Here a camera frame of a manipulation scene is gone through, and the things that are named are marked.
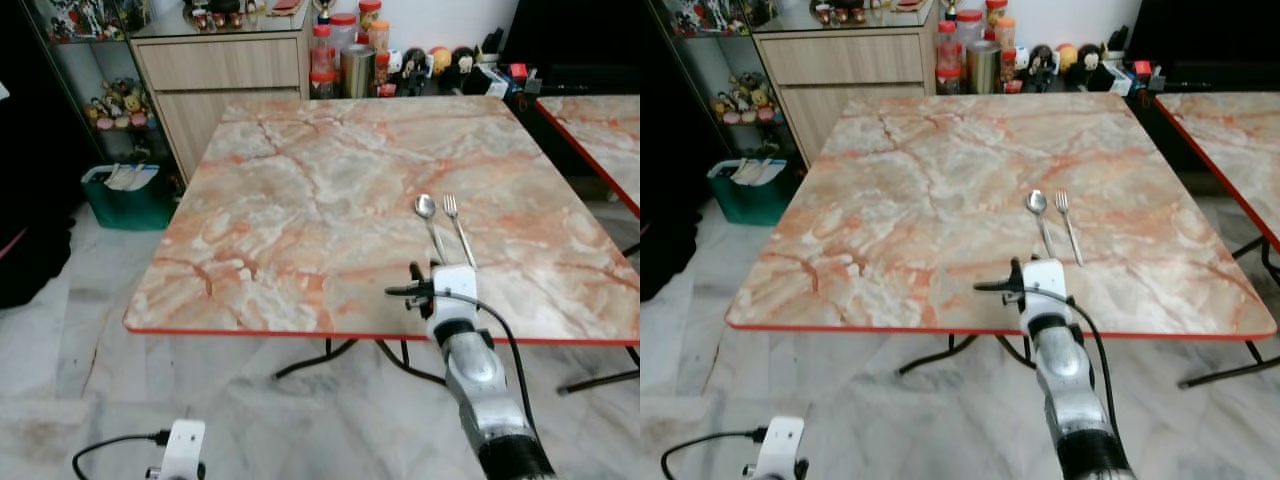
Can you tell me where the black and white plush toy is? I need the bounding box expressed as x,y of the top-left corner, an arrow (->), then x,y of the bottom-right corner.
450,45 -> 480,92
1077,41 -> 1104,87

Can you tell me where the green plastic bin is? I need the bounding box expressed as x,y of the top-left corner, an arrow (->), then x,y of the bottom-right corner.
707,157 -> 802,227
81,162 -> 181,232

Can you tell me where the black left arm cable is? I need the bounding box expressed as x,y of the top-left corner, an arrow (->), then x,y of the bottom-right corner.
660,427 -> 769,480
71,429 -> 173,480

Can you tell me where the silver metal spoon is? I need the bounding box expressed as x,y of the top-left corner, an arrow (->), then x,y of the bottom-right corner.
1026,189 -> 1055,260
414,193 -> 448,264

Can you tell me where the tall red lid jar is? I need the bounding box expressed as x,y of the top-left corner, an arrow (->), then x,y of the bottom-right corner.
936,20 -> 965,96
309,24 -> 338,100

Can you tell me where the glass shelf with figurines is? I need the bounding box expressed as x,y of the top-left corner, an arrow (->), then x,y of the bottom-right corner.
25,0 -> 187,169
650,0 -> 803,163

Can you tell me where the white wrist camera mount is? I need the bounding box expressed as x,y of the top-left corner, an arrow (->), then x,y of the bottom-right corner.
1022,258 -> 1070,317
430,264 -> 478,323
742,416 -> 809,480
146,419 -> 208,480

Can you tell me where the steel canister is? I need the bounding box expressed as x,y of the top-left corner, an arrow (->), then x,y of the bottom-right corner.
966,40 -> 1004,95
339,44 -> 377,99

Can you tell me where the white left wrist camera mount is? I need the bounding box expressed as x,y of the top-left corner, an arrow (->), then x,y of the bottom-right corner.
146,419 -> 208,480
742,416 -> 809,480

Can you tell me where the silver metal fork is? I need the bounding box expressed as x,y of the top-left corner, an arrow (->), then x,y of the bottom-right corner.
1054,190 -> 1086,267
442,193 -> 479,270

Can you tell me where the dark teapot set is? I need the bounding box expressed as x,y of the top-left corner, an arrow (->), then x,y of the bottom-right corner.
183,0 -> 266,32
811,0 -> 888,27

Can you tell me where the marble pattern folding table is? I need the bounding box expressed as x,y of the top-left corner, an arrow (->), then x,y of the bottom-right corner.
1152,91 -> 1280,288
122,94 -> 641,395
724,91 -> 1280,390
534,94 -> 641,220

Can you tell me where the light wooden drawer cabinet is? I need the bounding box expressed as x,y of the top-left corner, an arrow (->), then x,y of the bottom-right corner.
750,26 -> 941,168
130,28 -> 313,183

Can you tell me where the black television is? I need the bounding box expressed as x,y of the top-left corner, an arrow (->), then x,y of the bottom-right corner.
1124,0 -> 1280,64
497,0 -> 641,70

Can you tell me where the white box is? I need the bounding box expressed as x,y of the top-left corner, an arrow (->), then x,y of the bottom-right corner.
1099,61 -> 1137,97
474,65 -> 512,99

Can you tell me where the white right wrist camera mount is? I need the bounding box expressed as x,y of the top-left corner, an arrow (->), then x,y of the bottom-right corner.
430,264 -> 478,323
1022,258 -> 1070,317

